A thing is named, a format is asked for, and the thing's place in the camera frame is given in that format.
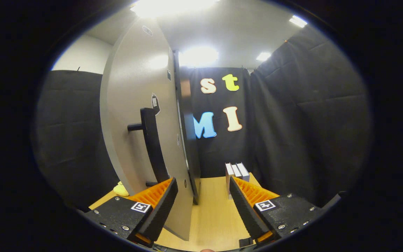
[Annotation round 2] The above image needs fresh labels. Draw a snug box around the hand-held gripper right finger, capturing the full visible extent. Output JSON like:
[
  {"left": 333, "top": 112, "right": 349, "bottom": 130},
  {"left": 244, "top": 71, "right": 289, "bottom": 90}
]
[{"left": 229, "top": 176, "right": 325, "bottom": 244}]

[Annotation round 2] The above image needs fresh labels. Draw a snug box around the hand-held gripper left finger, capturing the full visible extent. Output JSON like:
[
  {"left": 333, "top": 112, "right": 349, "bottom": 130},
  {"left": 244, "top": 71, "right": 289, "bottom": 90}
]
[{"left": 83, "top": 177, "right": 179, "bottom": 248}]

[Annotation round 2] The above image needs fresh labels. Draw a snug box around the yellow plush toy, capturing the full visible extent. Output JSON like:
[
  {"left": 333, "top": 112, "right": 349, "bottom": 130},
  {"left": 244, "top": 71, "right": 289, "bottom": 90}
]
[{"left": 113, "top": 181, "right": 130, "bottom": 197}]

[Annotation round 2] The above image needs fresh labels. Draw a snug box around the grey cabinet door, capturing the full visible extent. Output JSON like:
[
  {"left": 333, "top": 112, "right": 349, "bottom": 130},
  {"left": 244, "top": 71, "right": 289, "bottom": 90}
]
[{"left": 99, "top": 17, "right": 195, "bottom": 241}]

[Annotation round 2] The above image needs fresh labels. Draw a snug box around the black door handle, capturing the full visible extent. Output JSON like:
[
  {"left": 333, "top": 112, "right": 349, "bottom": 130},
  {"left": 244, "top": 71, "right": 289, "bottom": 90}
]
[{"left": 127, "top": 108, "right": 170, "bottom": 187}]

